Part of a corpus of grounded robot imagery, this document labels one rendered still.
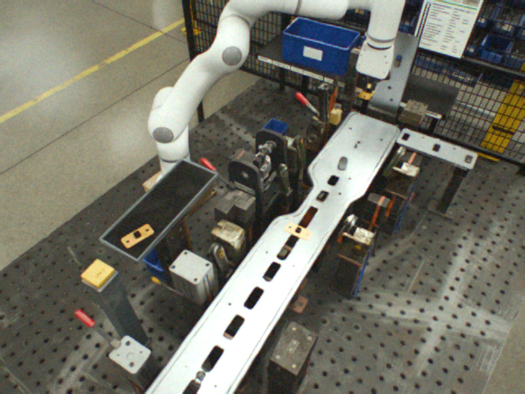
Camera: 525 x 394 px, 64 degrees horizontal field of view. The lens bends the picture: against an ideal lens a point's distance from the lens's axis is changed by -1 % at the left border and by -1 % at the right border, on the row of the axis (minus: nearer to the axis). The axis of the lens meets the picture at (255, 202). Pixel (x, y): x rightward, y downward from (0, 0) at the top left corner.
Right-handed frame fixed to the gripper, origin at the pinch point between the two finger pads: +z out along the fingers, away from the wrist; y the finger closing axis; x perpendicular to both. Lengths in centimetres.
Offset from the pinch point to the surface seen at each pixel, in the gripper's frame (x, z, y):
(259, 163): -41.8, 10.0, -17.2
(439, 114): 32.5, 24.9, 22.2
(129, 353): -105, 22, -17
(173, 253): -73, 29, -30
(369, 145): 3.4, 27.5, 4.6
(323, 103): -1.7, 12.1, -14.4
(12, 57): 62, 131, -346
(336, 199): -27.6, 27.5, 5.0
